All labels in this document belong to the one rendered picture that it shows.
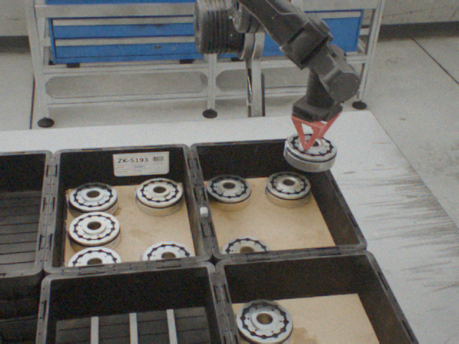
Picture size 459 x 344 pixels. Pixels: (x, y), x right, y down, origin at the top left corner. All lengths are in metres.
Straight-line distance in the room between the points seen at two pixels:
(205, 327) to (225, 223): 0.30
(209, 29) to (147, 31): 1.10
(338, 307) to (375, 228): 0.45
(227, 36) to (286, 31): 1.03
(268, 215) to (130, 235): 0.31
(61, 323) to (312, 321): 0.46
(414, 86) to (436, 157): 0.75
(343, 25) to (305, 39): 2.28
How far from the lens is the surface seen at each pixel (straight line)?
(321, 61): 1.20
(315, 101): 1.28
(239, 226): 1.45
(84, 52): 3.29
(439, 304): 1.57
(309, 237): 1.45
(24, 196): 1.57
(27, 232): 1.47
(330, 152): 1.35
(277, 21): 1.17
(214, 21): 2.19
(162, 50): 3.31
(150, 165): 1.54
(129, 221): 1.47
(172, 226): 1.45
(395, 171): 1.94
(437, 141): 3.54
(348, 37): 3.51
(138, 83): 3.81
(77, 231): 1.41
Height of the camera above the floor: 1.75
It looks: 35 degrees down
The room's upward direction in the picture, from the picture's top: 3 degrees clockwise
